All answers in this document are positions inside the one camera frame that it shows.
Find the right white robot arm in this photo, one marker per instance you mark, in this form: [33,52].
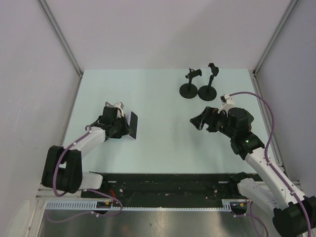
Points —
[292,211]

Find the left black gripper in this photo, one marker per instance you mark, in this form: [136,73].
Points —
[127,130]

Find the black phone stand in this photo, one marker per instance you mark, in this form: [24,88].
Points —
[189,90]
[208,92]

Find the grey slotted cable duct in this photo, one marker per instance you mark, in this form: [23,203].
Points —
[103,205]

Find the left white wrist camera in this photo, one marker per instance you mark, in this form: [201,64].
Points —
[119,108]

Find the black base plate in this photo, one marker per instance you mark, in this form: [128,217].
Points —
[173,188]

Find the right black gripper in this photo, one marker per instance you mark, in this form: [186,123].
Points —
[208,116]

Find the black-screen blue-edged phone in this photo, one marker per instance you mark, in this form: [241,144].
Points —
[133,122]

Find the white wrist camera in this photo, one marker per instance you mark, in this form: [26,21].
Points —
[227,104]
[119,108]

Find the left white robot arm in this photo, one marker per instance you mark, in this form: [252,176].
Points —
[63,166]

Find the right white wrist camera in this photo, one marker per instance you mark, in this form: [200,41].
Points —
[227,104]

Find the aluminium frame post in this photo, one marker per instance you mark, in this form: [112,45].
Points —
[284,19]
[44,6]

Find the left aluminium frame post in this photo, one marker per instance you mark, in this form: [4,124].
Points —
[44,6]

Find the right aluminium frame post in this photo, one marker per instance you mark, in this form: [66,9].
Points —
[284,19]

